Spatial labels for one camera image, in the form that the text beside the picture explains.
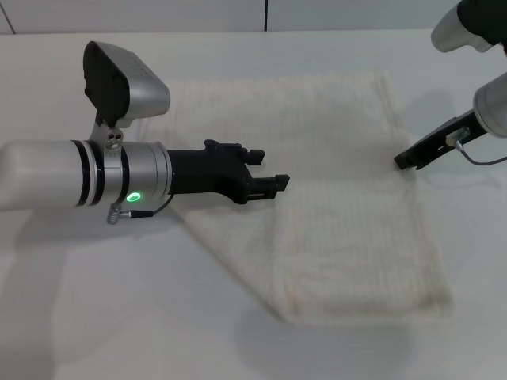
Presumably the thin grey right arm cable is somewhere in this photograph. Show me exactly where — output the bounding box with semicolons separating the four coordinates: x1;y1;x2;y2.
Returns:
445;127;507;165

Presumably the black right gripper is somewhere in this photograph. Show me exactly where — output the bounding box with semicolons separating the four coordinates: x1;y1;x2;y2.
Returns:
394;109;482;171

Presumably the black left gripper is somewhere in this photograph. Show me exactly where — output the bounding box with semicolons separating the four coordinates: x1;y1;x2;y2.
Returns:
168;139;291;205

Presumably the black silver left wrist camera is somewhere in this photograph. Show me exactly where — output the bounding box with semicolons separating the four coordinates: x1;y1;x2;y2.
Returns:
82;41;171;131

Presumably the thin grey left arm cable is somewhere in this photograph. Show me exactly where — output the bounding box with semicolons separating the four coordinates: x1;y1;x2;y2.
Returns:
105;193;176;226

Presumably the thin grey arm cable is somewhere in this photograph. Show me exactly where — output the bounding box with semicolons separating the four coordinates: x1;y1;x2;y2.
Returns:
105;193;176;226
445;127;507;165

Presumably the white ribbed towel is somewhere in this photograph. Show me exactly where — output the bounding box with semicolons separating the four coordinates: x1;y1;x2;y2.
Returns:
134;69;455;328

